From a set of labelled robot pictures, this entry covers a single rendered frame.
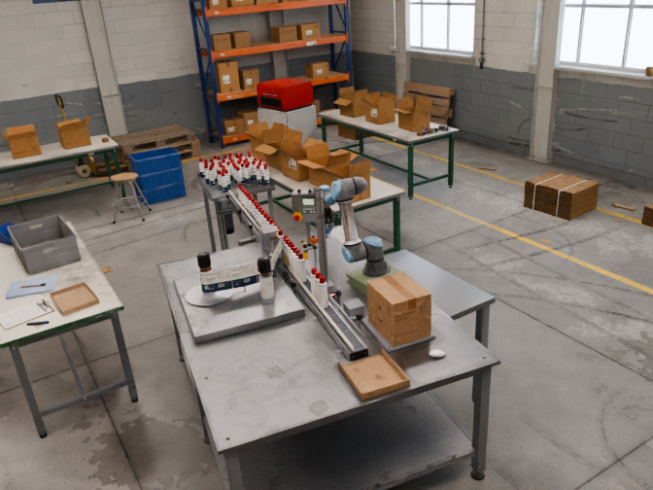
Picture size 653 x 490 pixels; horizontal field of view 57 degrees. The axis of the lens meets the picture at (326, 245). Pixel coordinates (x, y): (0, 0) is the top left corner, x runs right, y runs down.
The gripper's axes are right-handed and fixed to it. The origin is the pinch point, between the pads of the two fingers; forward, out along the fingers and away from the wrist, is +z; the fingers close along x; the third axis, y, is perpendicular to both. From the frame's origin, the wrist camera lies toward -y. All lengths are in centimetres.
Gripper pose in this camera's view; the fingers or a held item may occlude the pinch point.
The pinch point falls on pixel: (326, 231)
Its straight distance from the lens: 438.2
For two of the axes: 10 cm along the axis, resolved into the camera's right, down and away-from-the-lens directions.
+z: 0.6, 9.1, 4.1
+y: 5.2, 3.2, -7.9
